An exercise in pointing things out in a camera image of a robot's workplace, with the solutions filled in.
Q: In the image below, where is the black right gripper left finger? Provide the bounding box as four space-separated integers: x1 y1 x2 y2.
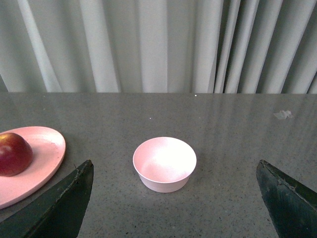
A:
0 160 94 238

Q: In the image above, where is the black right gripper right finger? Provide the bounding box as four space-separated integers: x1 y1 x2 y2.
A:
256 160 317 238

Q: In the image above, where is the red apple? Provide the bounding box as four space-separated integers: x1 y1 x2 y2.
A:
0 132 33 177

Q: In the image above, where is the pink bowl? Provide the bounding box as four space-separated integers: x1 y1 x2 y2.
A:
133 137 197 193

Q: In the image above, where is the pink plate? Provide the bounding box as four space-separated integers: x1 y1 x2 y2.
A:
0 126 66 209

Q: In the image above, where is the clear tape scrap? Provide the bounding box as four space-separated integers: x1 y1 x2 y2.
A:
273 110 294 119

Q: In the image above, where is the white curtain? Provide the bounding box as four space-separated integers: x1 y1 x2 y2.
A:
0 0 317 94

